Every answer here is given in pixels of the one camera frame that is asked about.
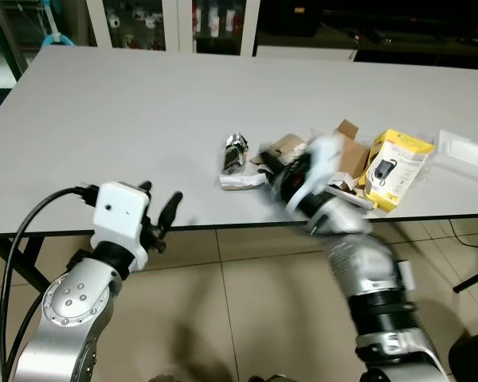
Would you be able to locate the dark cigarette pack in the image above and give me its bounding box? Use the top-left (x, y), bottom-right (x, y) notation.
top-left (221, 133), bottom-right (249, 176)

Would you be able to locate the black table leg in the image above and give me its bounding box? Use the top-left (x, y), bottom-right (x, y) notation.
top-left (0, 235), bottom-right (53, 295)
top-left (453, 267), bottom-right (478, 294)

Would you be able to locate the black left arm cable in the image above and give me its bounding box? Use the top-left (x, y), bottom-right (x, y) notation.
top-left (0, 185), bottom-right (103, 382)

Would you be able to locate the torn pale cardboard scrap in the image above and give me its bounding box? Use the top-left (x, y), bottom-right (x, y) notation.
top-left (219, 173), bottom-right (269, 192)

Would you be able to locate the yellow product package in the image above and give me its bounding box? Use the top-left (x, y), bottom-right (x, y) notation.
top-left (365, 129), bottom-right (435, 212)

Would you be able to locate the low dark bench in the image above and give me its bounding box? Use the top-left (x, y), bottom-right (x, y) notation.
top-left (355, 32), bottom-right (478, 71)

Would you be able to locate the light blue hose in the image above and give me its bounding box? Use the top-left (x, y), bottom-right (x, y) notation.
top-left (41, 12), bottom-right (76, 49)

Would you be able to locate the clear plastic blister tray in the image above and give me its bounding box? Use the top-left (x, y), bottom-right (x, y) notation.
top-left (433, 130), bottom-right (478, 182)

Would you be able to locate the flat brown cardboard piece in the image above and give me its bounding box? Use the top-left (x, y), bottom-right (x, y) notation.
top-left (251, 134), bottom-right (308, 168)

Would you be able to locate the black case with gold label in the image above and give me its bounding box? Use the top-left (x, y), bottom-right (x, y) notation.
top-left (263, 0), bottom-right (321, 37)

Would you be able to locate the open brown cardboard box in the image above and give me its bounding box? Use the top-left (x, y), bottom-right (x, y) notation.
top-left (333, 119), bottom-right (373, 188)

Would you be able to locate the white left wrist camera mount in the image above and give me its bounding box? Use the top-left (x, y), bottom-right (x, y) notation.
top-left (92, 181), bottom-right (150, 268)

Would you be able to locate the white glass door cabinet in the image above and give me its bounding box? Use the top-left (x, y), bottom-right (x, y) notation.
top-left (84, 0), bottom-right (261, 57)

